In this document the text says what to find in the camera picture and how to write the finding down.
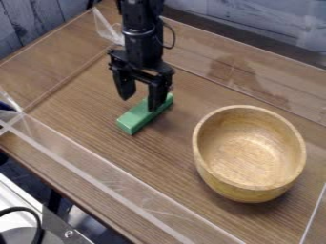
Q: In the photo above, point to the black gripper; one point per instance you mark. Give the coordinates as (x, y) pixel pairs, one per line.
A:
(139, 63)

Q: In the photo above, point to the grey metal base plate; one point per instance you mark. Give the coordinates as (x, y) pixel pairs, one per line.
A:
(58, 232)

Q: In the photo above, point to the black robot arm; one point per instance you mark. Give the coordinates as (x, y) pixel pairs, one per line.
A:
(141, 16)

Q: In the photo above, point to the clear acrylic front barrier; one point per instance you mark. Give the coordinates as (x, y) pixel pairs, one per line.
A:
(121, 200)

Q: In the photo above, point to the green rectangular block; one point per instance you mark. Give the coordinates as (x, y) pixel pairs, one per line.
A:
(138, 116)

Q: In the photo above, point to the brown wooden bowl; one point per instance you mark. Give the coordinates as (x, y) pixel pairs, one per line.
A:
(250, 153)

